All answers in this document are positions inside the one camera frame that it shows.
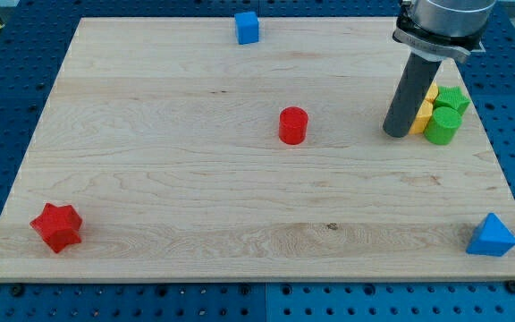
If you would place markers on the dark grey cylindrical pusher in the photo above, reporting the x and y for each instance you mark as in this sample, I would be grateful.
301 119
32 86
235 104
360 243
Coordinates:
417 77

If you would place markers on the black silver tool flange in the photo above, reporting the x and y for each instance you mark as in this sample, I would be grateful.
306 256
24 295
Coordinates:
440 29

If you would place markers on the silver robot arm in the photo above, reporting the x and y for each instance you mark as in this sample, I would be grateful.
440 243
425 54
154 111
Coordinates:
434 31

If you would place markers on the blue triangle block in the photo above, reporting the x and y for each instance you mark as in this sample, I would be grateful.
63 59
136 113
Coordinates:
491 238

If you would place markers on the yellow block rear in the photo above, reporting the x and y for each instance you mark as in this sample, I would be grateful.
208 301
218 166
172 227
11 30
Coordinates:
432 93

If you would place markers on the yellow block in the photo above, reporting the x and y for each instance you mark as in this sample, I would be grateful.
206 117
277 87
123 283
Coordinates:
432 93
422 118

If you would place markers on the yellow block front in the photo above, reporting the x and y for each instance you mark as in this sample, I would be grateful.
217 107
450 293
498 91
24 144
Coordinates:
422 118

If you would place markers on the green star block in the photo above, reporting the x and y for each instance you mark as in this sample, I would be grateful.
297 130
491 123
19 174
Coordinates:
452 97

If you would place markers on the green cylinder block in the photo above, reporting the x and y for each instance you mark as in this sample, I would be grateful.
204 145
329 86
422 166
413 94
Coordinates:
442 125

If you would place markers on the red cylinder block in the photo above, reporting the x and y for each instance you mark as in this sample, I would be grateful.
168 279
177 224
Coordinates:
293 123

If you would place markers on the blue cube block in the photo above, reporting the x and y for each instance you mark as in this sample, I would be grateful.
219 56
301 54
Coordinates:
246 27

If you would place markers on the light wooden board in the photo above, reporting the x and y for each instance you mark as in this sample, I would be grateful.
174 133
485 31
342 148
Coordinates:
162 133

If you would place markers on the red star block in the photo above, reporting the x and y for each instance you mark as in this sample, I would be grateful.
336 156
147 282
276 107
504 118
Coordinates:
58 226

